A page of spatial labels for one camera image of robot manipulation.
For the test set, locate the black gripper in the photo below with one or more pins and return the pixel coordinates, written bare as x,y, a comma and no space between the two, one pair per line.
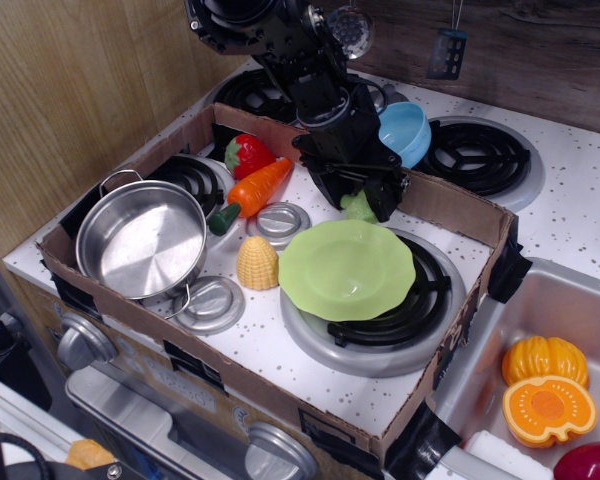
343,153

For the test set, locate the green toy broccoli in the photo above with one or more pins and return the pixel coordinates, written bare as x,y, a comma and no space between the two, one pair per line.
356,207

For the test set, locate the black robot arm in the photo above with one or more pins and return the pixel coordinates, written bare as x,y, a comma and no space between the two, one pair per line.
293,43

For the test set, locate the silver metal pot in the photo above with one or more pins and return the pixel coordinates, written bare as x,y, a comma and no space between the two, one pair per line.
143,239

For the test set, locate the light blue plastic bowl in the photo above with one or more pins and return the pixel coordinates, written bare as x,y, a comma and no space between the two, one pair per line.
405,129

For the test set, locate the light green plastic plate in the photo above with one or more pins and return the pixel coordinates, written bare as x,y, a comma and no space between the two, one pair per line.
346,270

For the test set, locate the silver stovetop knob centre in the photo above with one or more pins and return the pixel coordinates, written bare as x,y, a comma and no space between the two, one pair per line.
278,223

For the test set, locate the silver stovetop knob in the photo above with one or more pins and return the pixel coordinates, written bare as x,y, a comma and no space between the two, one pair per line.
278,223
211,305
385,96

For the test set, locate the silver stovetop knob back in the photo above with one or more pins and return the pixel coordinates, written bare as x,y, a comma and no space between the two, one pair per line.
385,96

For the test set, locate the orange toy carrot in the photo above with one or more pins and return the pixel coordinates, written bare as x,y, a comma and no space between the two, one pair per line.
250,195

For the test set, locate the red toy strawberry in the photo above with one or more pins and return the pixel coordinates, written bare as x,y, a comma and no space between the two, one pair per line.
246,154

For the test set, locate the back right black burner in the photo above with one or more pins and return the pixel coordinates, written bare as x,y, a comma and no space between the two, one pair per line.
486,158

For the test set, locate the black burner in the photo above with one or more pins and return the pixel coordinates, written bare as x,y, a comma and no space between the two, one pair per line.
399,341
207,180
486,158
254,92

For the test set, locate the yellow toy corn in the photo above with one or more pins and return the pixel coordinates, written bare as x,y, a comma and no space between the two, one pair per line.
257,264

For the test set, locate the back left black burner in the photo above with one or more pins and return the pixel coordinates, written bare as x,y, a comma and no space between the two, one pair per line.
254,92

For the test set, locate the front left black burner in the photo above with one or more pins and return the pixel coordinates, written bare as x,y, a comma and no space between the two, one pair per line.
207,180

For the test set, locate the front right black burner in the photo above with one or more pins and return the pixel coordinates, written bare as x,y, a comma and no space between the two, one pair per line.
399,341

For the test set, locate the hanging silver strainer ladle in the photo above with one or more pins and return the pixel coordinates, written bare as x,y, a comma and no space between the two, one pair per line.
353,28

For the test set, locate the silver stovetop knob front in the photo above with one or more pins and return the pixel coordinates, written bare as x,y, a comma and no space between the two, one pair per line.
211,305

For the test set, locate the silver toy sink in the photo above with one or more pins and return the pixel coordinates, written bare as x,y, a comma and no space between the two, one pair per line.
552,301

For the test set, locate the orange toy pumpkin whole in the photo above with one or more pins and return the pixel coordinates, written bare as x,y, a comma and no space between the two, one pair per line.
539,356

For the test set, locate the silver front oven knob right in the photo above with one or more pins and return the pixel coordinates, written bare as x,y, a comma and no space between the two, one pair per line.
274,454

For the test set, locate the silver oven knob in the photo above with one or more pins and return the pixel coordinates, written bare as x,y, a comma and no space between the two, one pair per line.
274,454
82,343

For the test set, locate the orange toy pumpkin half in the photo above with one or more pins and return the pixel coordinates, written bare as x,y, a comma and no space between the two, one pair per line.
543,411

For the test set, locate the silver front oven knob left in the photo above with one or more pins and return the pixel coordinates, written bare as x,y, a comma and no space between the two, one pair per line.
82,343

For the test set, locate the dark red toy vegetable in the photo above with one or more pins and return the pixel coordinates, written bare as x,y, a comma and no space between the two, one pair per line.
582,462

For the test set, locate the orange toy below stove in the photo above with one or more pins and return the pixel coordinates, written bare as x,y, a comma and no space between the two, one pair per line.
87,454

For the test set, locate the silver oven door handle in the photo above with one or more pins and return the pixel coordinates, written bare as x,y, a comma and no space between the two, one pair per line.
156,436

